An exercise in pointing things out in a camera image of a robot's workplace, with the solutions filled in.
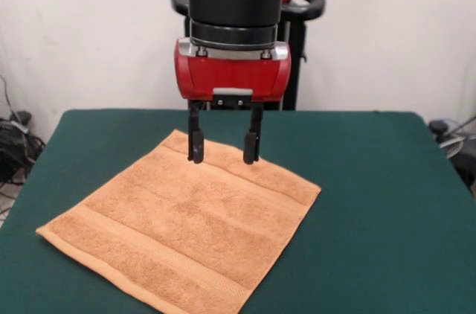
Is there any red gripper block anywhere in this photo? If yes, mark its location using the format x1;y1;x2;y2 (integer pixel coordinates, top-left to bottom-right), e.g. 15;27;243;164
174;37;292;165

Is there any orange terry towel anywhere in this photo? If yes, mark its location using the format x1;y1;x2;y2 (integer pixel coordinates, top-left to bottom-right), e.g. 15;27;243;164
36;129;322;314

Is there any dark green table cloth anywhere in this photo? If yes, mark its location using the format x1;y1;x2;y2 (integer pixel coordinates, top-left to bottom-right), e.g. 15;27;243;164
0;108;476;314

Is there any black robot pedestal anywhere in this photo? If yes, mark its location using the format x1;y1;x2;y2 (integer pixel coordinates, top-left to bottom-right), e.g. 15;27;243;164
170;0;327;111

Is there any black cable tangle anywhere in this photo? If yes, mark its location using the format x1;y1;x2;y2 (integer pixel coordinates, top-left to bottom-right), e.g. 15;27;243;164
0;75;48;218

